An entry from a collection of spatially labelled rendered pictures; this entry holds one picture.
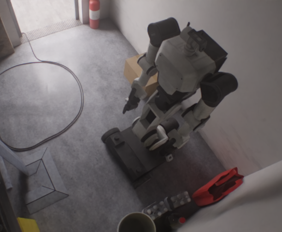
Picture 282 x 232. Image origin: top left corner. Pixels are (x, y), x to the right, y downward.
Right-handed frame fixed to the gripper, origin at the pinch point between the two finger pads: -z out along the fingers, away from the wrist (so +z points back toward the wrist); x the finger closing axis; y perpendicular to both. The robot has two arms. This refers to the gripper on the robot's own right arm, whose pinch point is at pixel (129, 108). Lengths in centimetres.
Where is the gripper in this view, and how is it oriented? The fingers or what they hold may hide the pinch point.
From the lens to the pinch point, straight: 172.2
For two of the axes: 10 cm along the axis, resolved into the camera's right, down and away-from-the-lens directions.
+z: 3.0, -5.6, -7.7
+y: 5.7, 7.5, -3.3
